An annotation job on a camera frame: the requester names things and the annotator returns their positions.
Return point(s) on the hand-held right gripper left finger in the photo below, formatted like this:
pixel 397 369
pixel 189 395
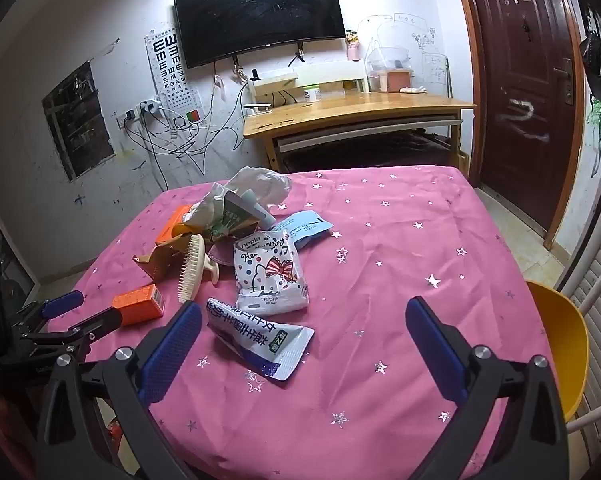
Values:
pixel 173 350

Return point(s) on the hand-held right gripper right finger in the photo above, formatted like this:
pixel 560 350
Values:
pixel 438 355

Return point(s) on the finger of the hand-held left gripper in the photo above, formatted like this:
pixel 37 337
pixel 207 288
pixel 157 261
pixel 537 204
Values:
pixel 100 321
pixel 60 304

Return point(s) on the small orange box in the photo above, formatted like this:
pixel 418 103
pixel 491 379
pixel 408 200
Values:
pixel 138 302

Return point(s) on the brown paper packet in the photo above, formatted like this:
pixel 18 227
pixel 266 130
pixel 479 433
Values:
pixel 160 260

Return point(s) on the cream hair brush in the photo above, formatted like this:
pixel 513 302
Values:
pixel 193 265

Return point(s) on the white blue sachet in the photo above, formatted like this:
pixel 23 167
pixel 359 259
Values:
pixel 260 345

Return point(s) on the red wrapper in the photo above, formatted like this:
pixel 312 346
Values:
pixel 223 255

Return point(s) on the large orange box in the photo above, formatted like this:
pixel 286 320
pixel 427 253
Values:
pixel 173 225

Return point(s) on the bow print tissue pack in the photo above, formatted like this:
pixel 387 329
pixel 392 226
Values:
pixel 268 275

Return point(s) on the green toothpaste tube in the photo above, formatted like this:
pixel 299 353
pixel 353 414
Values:
pixel 235 215

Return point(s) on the grey tube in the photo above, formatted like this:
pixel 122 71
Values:
pixel 266 216

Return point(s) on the light blue packet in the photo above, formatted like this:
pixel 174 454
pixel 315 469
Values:
pixel 303 227

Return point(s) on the clear plastic bag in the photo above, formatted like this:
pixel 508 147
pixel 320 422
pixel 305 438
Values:
pixel 260 185

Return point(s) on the person's left forearm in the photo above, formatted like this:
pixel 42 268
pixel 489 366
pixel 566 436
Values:
pixel 0 440

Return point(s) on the pink star tablecloth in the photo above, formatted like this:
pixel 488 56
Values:
pixel 380 285

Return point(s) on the white power adapter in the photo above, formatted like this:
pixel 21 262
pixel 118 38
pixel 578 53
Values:
pixel 149 107

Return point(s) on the eye chart poster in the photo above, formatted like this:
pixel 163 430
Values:
pixel 173 75

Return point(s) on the wooden desk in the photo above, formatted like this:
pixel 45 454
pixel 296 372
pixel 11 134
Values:
pixel 360 110

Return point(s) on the white flat device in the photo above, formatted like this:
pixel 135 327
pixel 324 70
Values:
pixel 258 106

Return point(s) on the small white cloth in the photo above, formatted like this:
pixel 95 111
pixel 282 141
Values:
pixel 413 90

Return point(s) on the pink box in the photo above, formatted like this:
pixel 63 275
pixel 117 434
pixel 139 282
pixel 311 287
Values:
pixel 396 81

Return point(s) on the brown door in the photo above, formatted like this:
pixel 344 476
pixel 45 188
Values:
pixel 520 85

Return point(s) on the small black stand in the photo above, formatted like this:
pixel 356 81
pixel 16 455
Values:
pixel 255 75

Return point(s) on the white jar green lid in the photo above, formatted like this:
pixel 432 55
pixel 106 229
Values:
pixel 311 95

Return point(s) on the clear plastic container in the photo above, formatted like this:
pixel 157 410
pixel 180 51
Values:
pixel 388 57

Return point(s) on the white desk shelf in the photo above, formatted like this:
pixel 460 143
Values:
pixel 330 72

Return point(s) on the pink pen holder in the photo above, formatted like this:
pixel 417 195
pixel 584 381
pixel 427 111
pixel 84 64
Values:
pixel 353 47

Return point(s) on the black hanging bag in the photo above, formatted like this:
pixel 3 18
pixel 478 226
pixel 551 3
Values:
pixel 594 55

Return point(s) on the yellow chair white frame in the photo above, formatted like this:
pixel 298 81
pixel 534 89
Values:
pixel 560 340

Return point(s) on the dark wall recess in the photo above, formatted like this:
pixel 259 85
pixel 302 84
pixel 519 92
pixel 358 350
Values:
pixel 78 120

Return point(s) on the white wall socket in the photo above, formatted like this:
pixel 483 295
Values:
pixel 125 119

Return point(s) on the black wall television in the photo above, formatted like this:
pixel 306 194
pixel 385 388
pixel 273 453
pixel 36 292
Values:
pixel 260 15

